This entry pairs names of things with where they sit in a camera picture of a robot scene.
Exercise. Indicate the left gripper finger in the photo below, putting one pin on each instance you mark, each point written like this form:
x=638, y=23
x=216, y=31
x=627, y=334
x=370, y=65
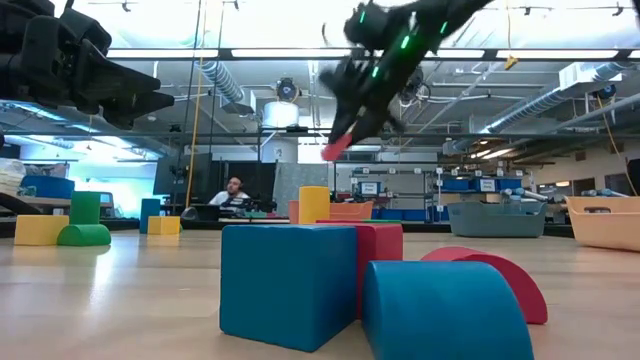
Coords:
x=115, y=75
x=142, y=107

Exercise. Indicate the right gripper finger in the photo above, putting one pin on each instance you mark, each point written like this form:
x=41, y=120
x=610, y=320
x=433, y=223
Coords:
x=380, y=127
x=344, y=127

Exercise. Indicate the red cylinder block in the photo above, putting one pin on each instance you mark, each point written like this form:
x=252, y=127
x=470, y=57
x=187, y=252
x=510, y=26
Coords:
x=336, y=149

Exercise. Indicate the yellow cylinder block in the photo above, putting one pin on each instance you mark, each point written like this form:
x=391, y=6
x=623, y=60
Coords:
x=314, y=205

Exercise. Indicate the green cube block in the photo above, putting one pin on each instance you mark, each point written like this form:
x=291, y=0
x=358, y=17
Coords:
x=382, y=220

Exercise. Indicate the blue cylinder block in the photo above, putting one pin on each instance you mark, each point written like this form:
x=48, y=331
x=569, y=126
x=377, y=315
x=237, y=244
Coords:
x=149, y=215

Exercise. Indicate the green tall block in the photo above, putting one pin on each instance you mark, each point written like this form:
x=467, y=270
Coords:
x=85, y=207

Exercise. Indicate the green half-cylinder block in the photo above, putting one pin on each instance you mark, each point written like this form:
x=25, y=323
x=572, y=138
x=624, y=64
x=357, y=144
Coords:
x=85, y=236

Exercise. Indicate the blue cube block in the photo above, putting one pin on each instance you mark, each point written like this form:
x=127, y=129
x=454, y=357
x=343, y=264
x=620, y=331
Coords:
x=285, y=285

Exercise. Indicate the blue half-cylinder block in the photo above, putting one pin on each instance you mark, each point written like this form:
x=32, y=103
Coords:
x=440, y=315

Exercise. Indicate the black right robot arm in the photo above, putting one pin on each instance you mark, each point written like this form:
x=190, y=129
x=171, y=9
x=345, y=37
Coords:
x=450, y=20

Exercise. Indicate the black ceiling device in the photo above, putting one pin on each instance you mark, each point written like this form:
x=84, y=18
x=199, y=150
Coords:
x=287, y=90
x=421, y=90

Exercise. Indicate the metal shelving rack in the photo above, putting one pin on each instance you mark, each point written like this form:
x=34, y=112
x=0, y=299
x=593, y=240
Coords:
x=425, y=172

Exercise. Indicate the grey panel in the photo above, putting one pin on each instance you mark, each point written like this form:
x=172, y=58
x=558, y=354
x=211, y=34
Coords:
x=300, y=175

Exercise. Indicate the white cylindrical tank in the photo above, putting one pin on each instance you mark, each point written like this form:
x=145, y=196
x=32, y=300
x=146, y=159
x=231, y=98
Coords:
x=280, y=115

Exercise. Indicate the dark computer monitor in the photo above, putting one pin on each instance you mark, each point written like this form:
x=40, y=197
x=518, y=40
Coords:
x=170, y=175

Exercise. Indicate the orange plastic bin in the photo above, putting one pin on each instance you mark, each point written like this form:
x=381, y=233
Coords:
x=350, y=210

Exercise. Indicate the black overhead beam with lights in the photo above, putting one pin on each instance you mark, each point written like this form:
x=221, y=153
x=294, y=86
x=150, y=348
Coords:
x=225, y=53

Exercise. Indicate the person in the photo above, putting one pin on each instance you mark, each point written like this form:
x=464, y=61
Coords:
x=232, y=187

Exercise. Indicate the yellow cube block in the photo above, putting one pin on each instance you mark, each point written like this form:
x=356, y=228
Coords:
x=170, y=226
x=40, y=230

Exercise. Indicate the blue storage crate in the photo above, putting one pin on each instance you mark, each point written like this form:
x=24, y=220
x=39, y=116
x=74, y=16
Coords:
x=47, y=187

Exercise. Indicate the white plastic bag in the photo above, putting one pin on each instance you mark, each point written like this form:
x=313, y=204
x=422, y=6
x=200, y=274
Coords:
x=11, y=177

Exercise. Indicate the grey-blue plastic bin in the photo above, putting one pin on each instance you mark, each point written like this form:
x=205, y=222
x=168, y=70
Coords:
x=495, y=222

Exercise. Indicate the yellow plastic bin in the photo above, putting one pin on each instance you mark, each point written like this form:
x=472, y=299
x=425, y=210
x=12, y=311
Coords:
x=605, y=230

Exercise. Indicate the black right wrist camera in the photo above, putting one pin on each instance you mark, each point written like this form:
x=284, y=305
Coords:
x=372, y=25

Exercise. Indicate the silver ventilation duct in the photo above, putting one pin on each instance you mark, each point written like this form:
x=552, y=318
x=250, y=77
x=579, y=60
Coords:
x=540, y=102
x=220, y=80

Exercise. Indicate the black aluminium table frame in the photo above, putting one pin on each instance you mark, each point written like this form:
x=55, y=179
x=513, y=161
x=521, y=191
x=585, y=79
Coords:
x=425, y=228

